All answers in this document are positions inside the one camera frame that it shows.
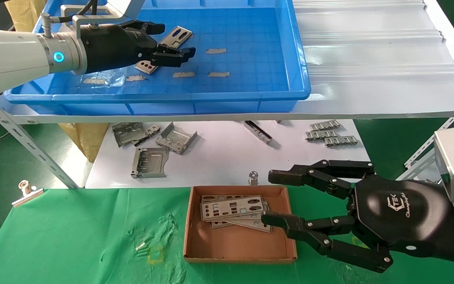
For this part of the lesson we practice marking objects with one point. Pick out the flat stamped metal plate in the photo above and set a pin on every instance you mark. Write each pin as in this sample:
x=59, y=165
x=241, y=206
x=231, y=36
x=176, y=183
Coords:
x=148, y=161

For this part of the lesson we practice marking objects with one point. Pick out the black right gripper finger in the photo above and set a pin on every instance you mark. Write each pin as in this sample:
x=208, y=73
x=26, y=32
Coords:
x=321, y=236
x=321, y=173

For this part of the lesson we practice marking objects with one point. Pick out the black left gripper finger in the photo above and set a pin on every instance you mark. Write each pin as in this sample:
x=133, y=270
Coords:
x=172, y=57
x=152, y=28

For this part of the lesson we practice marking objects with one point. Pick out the green cloth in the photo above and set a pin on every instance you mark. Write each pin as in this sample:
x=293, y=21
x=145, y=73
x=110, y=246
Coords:
x=73, y=236

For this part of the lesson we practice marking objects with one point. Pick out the silver binder clip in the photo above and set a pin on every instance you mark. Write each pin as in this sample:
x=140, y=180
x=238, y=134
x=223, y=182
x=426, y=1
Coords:
x=28, y=197
x=253, y=179

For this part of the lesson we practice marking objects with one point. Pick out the yellow woven sack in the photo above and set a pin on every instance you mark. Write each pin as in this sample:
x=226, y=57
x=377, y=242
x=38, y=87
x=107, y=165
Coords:
x=85, y=142

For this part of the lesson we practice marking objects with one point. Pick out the slotted steel shelf post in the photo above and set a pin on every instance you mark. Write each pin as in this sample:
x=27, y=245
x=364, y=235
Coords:
x=420, y=156
x=26, y=144

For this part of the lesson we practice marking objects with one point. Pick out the folded metal tray bracket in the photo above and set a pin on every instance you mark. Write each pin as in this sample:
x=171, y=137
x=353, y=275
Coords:
x=175, y=138

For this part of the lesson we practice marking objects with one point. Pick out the clear tape film patch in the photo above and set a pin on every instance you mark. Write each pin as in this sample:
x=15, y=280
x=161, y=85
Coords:
x=114, y=81

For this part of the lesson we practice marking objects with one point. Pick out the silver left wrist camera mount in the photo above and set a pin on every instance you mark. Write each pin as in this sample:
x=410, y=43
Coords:
x=67, y=10

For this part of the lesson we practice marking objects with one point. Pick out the toothed metal connector strip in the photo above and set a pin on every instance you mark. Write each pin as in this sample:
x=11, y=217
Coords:
x=321, y=135
x=341, y=141
x=324, y=125

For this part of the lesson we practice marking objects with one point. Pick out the grey stamped metal bracket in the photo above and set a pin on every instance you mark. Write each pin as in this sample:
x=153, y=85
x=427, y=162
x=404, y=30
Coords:
x=126, y=134

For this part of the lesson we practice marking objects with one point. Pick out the small white tape scrap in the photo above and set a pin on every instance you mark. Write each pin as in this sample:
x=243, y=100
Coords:
x=141, y=246

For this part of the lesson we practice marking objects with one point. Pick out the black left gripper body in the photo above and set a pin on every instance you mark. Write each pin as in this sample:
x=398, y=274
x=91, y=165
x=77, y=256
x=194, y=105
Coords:
x=108, y=47

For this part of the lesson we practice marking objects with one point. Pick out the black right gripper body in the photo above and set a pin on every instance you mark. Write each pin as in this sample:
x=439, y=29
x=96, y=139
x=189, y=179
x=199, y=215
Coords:
x=400, y=213

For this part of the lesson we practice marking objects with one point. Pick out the perforated metal shield plate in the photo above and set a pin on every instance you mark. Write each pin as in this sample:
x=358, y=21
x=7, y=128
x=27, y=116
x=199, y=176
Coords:
x=246, y=225
x=179, y=36
x=208, y=215

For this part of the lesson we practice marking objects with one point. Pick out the blue plastic tray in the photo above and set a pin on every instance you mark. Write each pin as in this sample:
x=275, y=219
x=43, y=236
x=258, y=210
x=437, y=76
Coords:
x=250, y=39

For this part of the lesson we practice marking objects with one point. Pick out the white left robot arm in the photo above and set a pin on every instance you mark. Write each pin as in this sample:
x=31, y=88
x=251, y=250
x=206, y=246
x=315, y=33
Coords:
x=10, y=55

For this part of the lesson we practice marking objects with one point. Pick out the small grey metal part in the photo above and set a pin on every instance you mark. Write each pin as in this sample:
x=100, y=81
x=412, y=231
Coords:
x=153, y=130

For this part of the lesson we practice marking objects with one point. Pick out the long narrow metal bracket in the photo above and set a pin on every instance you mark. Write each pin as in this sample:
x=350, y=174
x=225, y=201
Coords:
x=258, y=133

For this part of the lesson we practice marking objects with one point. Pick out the brown cardboard box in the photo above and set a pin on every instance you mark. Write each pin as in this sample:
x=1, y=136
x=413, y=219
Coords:
x=231, y=244

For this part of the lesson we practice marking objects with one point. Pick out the white metal shelf board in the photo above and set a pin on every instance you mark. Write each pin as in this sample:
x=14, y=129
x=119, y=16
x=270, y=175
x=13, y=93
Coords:
x=369, y=59

